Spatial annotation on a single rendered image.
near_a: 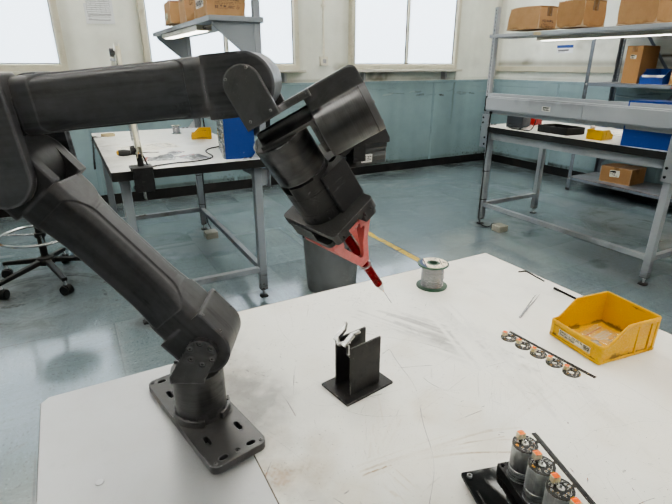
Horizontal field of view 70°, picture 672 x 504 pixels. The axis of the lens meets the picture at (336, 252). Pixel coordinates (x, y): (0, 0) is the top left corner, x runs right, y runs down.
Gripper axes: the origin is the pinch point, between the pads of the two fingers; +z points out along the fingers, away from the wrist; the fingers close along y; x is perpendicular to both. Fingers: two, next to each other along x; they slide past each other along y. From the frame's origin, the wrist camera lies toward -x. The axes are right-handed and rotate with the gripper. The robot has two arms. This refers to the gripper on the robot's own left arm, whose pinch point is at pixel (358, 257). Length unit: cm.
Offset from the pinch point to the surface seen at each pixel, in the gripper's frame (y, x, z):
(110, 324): 184, 52, 78
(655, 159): 55, -195, 164
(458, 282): 13.1, -20.8, 37.7
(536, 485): -26.9, 8.6, 12.0
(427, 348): 0.2, -1.3, 24.4
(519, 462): -24.3, 7.6, 12.6
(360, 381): -1.6, 10.5, 14.0
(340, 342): -0.3, 8.8, 7.3
